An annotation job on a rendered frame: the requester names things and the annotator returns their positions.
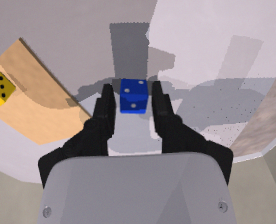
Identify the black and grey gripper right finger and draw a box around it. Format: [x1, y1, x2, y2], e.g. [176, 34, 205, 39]
[151, 81, 234, 186]

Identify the tan mat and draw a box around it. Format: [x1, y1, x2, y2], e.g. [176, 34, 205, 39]
[0, 37, 92, 145]

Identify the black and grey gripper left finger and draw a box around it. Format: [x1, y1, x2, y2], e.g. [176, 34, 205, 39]
[38, 84, 116, 189]

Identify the blue die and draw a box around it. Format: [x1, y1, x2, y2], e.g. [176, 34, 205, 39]
[120, 79, 149, 114]

